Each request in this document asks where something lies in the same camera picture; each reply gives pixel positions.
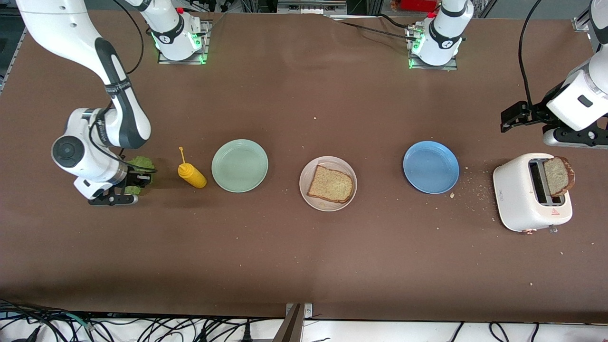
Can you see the pale green plate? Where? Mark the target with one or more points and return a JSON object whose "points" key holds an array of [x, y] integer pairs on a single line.
{"points": [[240, 166]]}

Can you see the green lettuce leaf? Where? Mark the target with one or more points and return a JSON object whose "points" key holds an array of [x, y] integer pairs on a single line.
{"points": [[142, 164]]}

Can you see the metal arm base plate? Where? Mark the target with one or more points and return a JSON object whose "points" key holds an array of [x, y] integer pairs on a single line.
{"points": [[427, 67], [166, 61]]}

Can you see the blue plate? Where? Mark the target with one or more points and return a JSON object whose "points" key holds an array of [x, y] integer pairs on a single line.
{"points": [[431, 167]]}

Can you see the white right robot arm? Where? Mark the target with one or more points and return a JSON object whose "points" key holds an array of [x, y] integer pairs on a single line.
{"points": [[61, 23]]}

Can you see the brown bread slice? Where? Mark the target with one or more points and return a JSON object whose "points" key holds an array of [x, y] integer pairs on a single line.
{"points": [[330, 184], [558, 175]]}

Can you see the yellow mustard squeeze bottle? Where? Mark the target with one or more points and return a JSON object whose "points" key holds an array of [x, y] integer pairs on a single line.
{"points": [[192, 176]]}

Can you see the grey metal beam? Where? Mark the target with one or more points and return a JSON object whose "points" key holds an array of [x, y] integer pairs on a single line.
{"points": [[290, 330]]}

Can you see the white toaster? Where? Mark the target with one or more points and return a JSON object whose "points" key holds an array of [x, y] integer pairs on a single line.
{"points": [[510, 190]]}

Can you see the beige plate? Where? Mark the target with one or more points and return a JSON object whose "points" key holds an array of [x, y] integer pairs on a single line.
{"points": [[327, 206]]}

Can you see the red box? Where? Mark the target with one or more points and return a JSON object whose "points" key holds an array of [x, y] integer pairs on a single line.
{"points": [[418, 4]]}

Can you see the grey metal frame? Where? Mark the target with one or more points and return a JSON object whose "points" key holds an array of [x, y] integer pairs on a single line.
{"points": [[311, 7]]}

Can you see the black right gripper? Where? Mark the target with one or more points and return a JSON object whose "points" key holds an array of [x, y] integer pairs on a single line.
{"points": [[132, 179]]}

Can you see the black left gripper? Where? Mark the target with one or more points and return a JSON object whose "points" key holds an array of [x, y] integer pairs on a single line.
{"points": [[538, 113]]}

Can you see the silver corner bracket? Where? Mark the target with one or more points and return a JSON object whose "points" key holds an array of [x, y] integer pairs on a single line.
{"points": [[308, 311]]}

